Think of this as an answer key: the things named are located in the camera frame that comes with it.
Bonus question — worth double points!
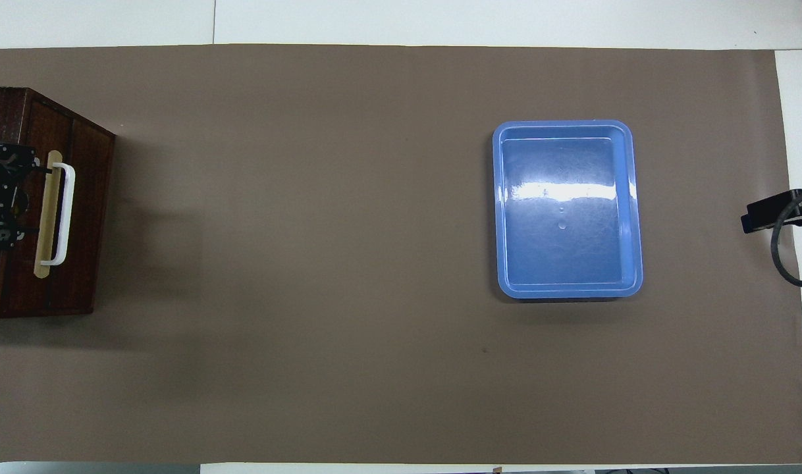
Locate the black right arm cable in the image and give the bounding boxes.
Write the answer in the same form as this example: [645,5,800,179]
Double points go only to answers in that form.
[770,186,802,288]

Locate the dark wooden drawer cabinet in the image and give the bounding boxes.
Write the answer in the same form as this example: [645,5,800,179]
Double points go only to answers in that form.
[0,86,117,320]

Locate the blue plastic tray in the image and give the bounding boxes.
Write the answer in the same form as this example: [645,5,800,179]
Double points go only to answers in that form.
[493,120,644,300]

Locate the brown paper table mat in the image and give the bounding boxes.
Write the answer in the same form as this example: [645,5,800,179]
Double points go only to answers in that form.
[0,45,802,465]

